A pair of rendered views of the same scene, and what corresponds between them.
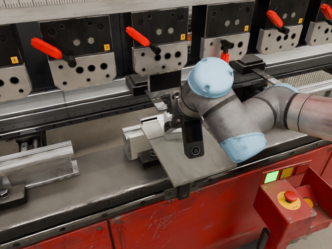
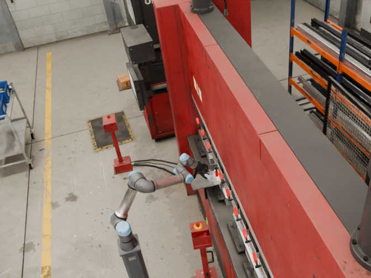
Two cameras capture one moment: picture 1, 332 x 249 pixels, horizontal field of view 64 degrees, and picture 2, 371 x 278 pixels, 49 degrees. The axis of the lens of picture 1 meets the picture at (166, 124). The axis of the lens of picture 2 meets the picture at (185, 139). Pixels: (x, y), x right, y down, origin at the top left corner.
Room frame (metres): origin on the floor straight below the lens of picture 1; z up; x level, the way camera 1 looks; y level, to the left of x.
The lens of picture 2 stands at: (1.21, -2.62, 3.46)
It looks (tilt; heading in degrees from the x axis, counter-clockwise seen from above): 37 degrees down; 106
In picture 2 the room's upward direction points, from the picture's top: 9 degrees counter-clockwise
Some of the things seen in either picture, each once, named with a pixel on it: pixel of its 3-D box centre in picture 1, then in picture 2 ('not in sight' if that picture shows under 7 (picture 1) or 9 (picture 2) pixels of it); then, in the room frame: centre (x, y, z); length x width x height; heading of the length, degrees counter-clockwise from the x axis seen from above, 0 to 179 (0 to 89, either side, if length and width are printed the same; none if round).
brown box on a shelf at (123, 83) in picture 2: not in sight; (126, 79); (-0.70, 1.70, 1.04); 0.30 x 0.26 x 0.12; 116
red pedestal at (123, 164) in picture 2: not in sight; (116, 143); (-0.81, 1.15, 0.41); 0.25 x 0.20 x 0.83; 23
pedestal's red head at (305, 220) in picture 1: (296, 200); (200, 232); (0.58, -0.44, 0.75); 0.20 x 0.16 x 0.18; 108
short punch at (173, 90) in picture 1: (164, 80); not in sight; (0.73, 0.00, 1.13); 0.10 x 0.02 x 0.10; 113
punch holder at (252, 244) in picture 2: not in sight; (258, 242); (1.10, -0.90, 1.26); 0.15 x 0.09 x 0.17; 113
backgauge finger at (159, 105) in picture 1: (150, 90); not in sight; (0.88, 0.06, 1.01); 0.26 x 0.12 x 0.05; 23
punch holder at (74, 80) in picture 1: (79, 49); (212, 138); (0.64, 0.21, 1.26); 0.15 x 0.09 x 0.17; 113
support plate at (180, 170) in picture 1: (184, 144); (205, 180); (0.59, -0.05, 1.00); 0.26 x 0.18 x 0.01; 23
